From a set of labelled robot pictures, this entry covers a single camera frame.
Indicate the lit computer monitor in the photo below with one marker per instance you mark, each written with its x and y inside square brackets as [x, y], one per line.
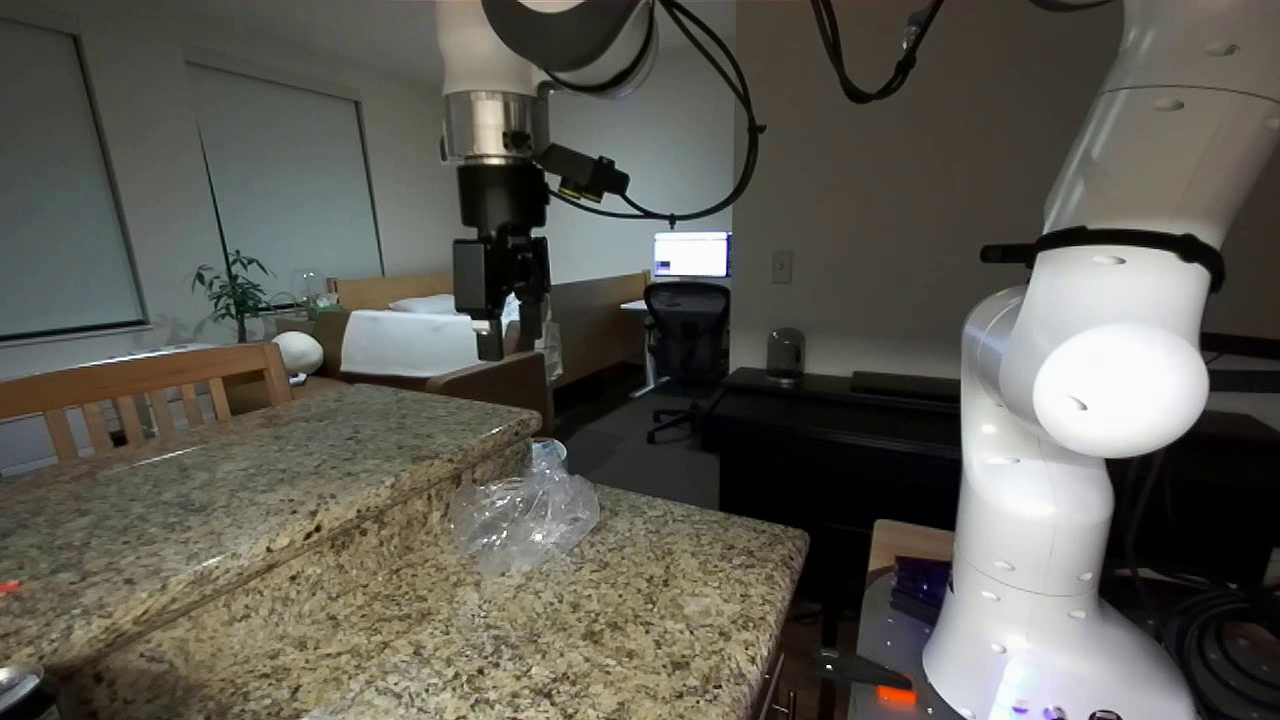
[694, 254]

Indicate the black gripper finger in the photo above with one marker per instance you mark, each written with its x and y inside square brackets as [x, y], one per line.
[528, 328]
[490, 338]

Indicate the black office chair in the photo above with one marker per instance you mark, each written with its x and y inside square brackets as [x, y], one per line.
[689, 351]

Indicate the black low cabinet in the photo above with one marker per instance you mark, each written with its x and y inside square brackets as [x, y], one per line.
[838, 455]

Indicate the green potted plant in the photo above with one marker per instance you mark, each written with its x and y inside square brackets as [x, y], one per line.
[235, 288]

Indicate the clear plastic bag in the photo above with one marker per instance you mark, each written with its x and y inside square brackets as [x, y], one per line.
[527, 520]

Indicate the white round object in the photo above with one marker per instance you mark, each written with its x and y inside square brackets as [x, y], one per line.
[303, 353]

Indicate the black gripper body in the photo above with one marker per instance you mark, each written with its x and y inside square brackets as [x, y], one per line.
[502, 251]

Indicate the wooden chair back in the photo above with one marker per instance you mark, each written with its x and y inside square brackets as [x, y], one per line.
[140, 401]

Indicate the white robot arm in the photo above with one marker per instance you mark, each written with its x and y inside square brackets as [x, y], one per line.
[1089, 363]

